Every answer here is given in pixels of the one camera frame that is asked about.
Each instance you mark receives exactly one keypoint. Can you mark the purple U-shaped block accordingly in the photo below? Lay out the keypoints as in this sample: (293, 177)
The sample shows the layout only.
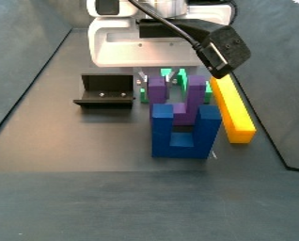
(186, 109)

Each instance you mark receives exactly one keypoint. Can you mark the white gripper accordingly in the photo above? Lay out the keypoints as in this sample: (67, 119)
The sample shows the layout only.
(118, 47)

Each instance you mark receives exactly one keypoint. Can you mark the black angle bracket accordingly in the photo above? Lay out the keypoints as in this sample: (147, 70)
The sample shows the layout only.
(107, 88)

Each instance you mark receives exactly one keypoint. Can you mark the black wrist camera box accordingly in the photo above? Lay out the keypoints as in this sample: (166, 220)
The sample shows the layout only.
(222, 51)

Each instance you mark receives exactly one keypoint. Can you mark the yellow long bar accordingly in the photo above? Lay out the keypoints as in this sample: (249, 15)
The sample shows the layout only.
(238, 123)

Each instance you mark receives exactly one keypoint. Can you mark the blue U-shaped block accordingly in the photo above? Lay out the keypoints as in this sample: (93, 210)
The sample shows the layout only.
(185, 144)

